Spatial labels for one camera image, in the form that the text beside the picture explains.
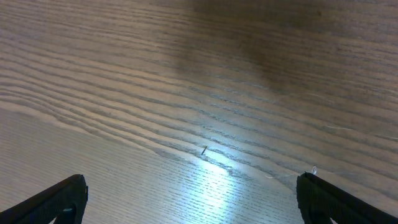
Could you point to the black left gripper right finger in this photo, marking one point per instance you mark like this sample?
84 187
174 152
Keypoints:
323 203

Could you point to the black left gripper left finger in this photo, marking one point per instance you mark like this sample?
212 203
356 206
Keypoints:
62 203

